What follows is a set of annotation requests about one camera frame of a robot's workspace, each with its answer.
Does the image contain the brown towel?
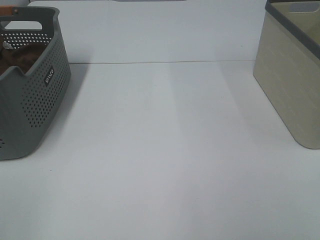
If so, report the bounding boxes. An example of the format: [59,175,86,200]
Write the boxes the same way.
[0,38,47,75]

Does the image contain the grey perforated plastic basket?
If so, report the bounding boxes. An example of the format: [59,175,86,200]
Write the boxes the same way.
[0,6,71,161]

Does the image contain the brown leather basket handle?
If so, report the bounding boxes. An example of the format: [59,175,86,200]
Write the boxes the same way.
[0,5,18,17]

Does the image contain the beige basket with grey rim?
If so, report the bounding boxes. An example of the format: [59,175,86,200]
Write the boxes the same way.
[253,0,320,150]

